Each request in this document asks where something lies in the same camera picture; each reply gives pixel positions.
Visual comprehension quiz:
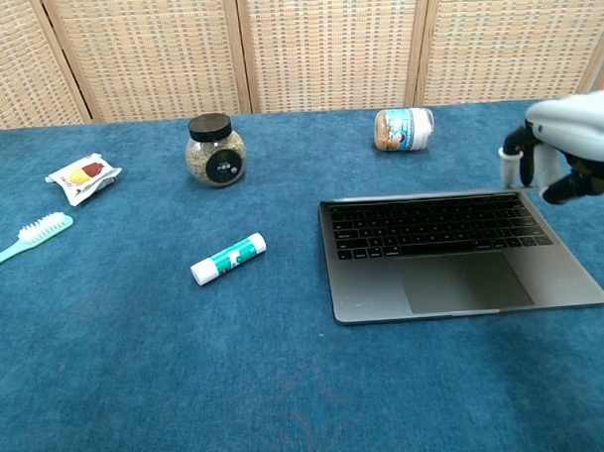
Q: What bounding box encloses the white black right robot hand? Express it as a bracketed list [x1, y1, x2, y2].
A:
[496, 89, 604, 208]

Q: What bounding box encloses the grey laptop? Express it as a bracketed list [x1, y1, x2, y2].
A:
[317, 183, 604, 328]

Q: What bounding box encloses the clear plastic jar white lid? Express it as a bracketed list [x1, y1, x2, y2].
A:
[373, 105, 436, 155]

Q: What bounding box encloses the round glass jar black lid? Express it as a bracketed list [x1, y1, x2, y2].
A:
[183, 112, 249, 190]

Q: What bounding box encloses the white green glue stick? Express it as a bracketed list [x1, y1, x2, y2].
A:
[188, 232, 269, 286]

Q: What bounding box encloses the woven rattan folding screen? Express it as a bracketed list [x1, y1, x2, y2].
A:
[0, 0, 604, 134]

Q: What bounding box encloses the blue velvet tablecloth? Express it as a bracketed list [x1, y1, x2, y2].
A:
[0, 93, 604, 452]

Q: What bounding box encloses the white snack packet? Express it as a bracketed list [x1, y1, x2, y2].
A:
[44, 151, 125, 208]

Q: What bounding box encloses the mint green toothbrush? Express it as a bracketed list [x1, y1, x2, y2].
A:
[0, 210, 77, 274]

